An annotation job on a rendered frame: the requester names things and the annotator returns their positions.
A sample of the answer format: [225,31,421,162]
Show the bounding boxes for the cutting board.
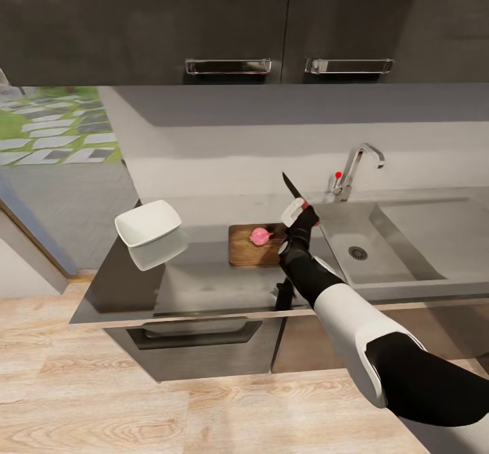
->
[229,223,288,266]

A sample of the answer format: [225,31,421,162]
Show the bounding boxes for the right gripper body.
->
[285,208,320,236]

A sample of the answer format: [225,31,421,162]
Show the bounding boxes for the parer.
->
[283,173,309,210]

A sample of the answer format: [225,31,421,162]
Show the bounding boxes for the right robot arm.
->
[278,198,489,454]

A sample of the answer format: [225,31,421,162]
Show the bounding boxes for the vidalia onion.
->
[251,227,272,246]

